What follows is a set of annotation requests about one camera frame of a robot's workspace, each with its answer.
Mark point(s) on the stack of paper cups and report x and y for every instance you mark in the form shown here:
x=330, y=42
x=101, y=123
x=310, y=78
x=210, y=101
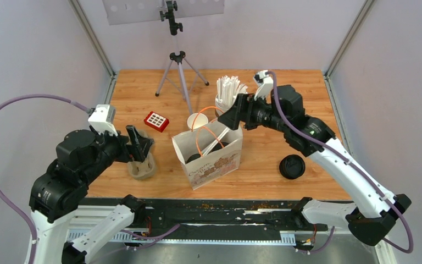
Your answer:
x=197, y=120

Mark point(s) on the grey camera tripod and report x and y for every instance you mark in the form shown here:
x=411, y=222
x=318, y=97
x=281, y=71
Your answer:
x=167, y=11

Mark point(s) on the stack of black lids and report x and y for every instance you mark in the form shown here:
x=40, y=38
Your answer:
x=292, y=167

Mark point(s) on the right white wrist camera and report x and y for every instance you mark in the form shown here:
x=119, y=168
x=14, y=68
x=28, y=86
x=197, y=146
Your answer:
x=265, y=85

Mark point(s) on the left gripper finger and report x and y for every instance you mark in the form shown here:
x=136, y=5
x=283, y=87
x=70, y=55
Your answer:
x=139, y=142
x=137, y=155

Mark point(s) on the red keypad box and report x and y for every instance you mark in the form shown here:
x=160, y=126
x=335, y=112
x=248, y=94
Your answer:
x=156, y=121

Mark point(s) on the brown pulp cup carrier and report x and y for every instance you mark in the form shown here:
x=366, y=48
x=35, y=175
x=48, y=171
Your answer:
x=143, y=170

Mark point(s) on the kraft paper takeout bag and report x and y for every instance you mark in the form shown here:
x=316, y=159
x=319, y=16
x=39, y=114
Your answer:
x=214, y=165

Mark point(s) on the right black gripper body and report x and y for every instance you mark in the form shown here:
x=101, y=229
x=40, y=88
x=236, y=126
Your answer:
x=259, y=114

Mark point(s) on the single white straw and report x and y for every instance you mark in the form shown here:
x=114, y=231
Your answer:
x=217, y=141

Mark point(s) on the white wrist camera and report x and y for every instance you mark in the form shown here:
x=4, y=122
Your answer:
x=265, y=85
x=101, y=120

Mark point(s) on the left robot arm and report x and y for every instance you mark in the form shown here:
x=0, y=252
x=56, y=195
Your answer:
x=55, y=196

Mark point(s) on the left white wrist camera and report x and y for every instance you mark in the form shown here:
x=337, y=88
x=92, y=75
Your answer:
x=101, y=120

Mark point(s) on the bundle of wrapped straws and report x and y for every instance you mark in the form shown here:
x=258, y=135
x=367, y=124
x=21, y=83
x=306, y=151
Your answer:
x=229, y=86

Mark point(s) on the black plastic cup lid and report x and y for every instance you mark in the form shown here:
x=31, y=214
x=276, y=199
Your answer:
x=193, y=157

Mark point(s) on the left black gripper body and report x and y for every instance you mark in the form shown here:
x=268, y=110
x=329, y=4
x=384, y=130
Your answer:
x=115, y=148

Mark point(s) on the white straw holder cup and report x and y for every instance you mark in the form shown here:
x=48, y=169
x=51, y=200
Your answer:
x=223, y=105

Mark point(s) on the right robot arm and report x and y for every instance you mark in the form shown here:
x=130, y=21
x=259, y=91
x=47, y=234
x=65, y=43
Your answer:
x=373, y=211

